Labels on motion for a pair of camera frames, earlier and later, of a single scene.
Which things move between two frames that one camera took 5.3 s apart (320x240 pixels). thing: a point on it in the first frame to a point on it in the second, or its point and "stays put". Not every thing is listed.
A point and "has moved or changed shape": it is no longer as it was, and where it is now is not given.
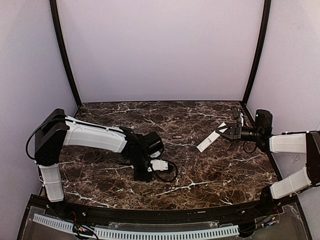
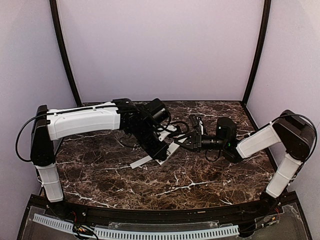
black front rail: (248, 211) stays put
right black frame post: (259, 51) stays put
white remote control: (203, 145) has moved or changed shape
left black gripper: (141, 173) to (158, 152)
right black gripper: (238, 131) to (196, 140)
